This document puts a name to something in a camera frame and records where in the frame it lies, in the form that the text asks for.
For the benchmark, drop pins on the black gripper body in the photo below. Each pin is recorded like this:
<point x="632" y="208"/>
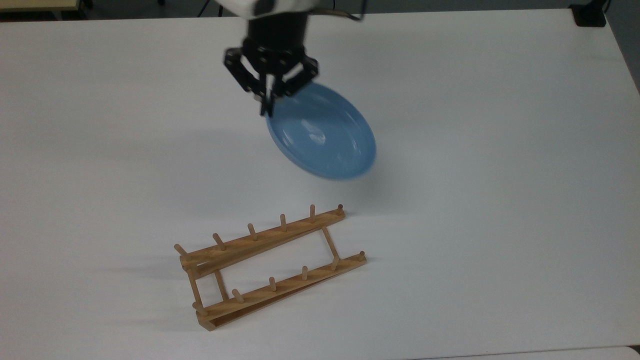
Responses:
<point x="275" y="40"/>

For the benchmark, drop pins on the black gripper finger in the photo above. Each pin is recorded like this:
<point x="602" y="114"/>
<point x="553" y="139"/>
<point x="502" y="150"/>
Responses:
<point x="300" y="77"/>
<point x="242" y="70"/>

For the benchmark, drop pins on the blue plate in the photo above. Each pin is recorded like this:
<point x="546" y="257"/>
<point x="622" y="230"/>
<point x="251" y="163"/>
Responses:
<point x="325" y="140"/>

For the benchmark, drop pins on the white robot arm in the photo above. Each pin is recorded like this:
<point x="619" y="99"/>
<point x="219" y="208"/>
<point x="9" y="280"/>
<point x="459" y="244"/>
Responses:
<point x="240" y="6"/>

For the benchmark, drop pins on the wooden plate rack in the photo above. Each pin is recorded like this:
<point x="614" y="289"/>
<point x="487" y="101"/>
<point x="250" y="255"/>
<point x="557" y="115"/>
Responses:
<point x="260" y="242"/>

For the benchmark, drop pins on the light wooden desk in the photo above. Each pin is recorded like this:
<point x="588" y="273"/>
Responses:
<point x="35" y="4"/>

